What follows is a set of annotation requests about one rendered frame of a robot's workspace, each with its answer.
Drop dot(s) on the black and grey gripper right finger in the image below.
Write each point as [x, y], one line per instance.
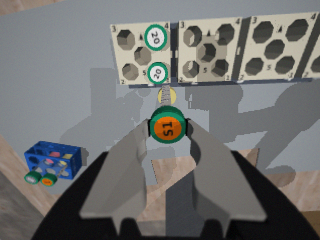
[228, 188]

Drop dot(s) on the blue tube rack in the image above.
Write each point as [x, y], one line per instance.
[73, 164]

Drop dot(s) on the beige bucket adapter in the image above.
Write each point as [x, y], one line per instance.
[190, 56]
[131, 49]
[286, 34]
[306, 68]

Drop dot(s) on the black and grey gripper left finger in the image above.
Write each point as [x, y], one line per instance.
[112, 188]

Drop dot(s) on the grey bench mat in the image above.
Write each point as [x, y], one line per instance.
[59, 83]

